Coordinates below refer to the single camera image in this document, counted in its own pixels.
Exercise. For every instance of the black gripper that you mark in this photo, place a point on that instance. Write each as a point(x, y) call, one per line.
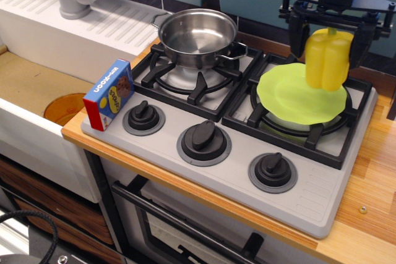
point(341, 14)

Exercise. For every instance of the yellow toy bell pepper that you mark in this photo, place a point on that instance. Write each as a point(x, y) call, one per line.
point(327, 57)

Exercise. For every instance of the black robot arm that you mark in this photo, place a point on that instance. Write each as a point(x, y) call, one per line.
point(368, 20)

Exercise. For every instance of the lime green plate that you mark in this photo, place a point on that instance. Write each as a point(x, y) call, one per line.
point(284, 92)

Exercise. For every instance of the grey toy stove top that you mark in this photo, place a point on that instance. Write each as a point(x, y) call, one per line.
point(310, 206)

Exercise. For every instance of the stainless steel pot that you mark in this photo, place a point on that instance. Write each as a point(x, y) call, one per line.
point(198, 38)

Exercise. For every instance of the black right stove knob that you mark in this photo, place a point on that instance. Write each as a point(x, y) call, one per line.
point(273, 173)

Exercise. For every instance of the black stove knob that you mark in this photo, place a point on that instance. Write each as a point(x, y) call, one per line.
point(204, 144)
point(273, 173)
point(144, 119)

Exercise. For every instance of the black middle stove knob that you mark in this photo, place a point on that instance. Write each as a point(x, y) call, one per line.
point(204, 144)

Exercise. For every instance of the black left stove knob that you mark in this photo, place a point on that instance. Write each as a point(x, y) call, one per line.
point(144, 119)

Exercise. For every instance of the black right burner grate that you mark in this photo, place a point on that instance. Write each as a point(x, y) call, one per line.
point(333, 143)

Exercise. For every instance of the black burner grate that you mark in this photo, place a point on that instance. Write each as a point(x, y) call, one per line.
point(204, 92)
point(333, 143)

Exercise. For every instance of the black left burner grate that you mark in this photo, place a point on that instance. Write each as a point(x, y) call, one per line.
point(204, 92)

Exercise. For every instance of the blue cookie box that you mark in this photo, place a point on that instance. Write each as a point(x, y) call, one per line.
point(108, 96)

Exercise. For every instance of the white toy sink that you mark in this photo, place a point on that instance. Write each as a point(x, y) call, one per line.
point(45, 56)

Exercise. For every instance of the wooden drawer unit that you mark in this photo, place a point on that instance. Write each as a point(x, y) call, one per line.
point(80, 222)

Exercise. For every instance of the oven door with black handle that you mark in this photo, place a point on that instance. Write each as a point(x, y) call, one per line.
point(132, 194)

